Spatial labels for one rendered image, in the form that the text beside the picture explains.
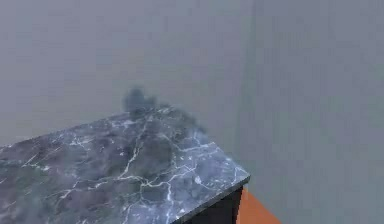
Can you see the grey marble kitchen counter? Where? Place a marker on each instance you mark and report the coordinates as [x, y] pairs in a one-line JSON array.
[[110, 173]]

